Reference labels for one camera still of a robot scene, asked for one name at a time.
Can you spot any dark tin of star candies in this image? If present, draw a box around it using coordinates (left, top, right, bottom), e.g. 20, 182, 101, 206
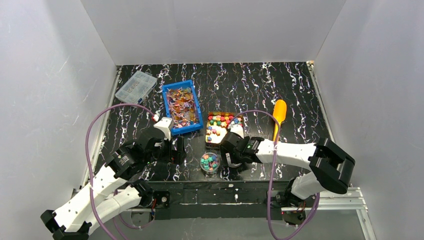
205, 111, 245, 149

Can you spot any blue plastic candy bin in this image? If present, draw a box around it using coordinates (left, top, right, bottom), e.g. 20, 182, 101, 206
162, 79, 204, 136

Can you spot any yellow plastic scoop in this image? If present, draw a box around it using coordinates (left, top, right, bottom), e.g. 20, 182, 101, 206
272, 99, 287, 141

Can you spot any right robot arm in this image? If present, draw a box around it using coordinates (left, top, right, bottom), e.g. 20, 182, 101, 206
219, 132, 356, 201

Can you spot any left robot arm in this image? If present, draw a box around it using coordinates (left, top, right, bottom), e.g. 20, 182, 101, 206
40, 136, 187, 240

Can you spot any clear round plastic jar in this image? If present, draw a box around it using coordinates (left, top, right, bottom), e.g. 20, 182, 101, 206
200, 152, 221, 173

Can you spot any clear compartment organizer box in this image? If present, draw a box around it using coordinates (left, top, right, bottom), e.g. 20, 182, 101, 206
115, 70, 158, 105

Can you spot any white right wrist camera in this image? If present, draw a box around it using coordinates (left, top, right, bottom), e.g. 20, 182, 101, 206
228, 123, 245, 139

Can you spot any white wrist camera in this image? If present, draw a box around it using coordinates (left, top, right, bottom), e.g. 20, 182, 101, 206
153, 117, 174, 141
228, 123, 245, 139

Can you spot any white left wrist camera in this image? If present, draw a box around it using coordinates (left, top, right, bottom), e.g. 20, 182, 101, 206
153, 117, 174, 141

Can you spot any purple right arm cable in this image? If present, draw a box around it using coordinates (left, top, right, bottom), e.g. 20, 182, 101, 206
228, 109, 321, 240

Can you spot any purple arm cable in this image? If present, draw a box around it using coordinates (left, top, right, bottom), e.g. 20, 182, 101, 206
228, 109, 321, 240
85, 103, 160, 240

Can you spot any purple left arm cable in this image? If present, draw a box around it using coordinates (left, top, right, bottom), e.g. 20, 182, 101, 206
85, 103, 160, 240

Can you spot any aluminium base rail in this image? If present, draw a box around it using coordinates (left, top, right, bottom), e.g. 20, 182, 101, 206
62, 187, 377, 240

